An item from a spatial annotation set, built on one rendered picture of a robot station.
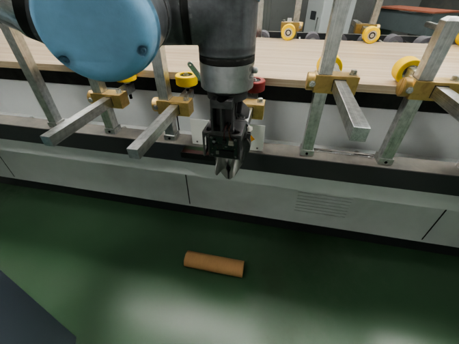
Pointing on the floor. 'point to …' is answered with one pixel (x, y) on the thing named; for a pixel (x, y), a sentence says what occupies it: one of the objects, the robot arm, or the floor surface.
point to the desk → (410, 19)
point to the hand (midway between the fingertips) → (229, 171)
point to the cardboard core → (214, 263)
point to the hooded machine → (312, 24)
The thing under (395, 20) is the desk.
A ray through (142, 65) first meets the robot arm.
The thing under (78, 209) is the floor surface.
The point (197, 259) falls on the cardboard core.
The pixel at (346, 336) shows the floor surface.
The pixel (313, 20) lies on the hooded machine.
